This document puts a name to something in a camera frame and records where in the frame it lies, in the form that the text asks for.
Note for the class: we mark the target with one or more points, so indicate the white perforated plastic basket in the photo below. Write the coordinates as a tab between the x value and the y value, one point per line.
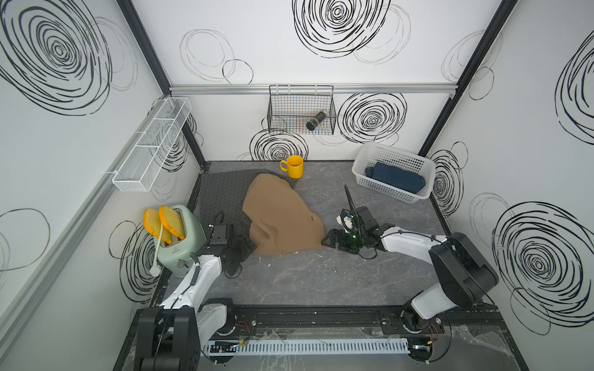
373	153

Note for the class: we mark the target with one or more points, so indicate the dark cylindrical bottle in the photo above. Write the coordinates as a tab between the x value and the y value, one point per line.
315	121

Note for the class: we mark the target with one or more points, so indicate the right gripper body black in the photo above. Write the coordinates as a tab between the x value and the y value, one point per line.
349	241

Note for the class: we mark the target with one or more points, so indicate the left toast slice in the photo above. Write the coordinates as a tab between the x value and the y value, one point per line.
154	226

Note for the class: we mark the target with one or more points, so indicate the yellow mug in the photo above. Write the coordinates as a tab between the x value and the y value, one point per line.
293	166

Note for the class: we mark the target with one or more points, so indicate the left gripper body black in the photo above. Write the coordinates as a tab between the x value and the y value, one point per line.
239	251

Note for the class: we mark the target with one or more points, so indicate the toast slice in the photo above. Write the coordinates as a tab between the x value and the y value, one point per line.
172	221
154	226

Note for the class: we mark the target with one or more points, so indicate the white slotted cable duct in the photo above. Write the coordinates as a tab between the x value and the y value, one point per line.
307	347

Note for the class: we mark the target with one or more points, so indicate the right toast slice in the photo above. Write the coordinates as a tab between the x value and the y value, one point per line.
172	221

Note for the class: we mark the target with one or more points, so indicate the tan brown skirt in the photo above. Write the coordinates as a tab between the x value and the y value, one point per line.
281	223

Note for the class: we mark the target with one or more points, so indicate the white wire wall shelf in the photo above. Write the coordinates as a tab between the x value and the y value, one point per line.
147	157

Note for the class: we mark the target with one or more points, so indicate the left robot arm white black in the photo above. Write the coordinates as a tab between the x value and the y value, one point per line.
177	334

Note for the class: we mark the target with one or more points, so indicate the dark perforated mat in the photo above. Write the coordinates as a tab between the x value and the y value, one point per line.
222	196

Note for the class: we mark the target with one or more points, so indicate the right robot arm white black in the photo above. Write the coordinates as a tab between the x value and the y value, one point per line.
464	275

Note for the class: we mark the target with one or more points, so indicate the blue denim skirt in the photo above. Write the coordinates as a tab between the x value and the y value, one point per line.
396	177

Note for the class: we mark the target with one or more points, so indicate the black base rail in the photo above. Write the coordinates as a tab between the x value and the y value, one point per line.
250	319

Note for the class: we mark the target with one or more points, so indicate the black wire wall basket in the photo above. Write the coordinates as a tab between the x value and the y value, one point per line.
291	106

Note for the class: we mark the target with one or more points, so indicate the mint green toaster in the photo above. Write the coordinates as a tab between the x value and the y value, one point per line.
176	257

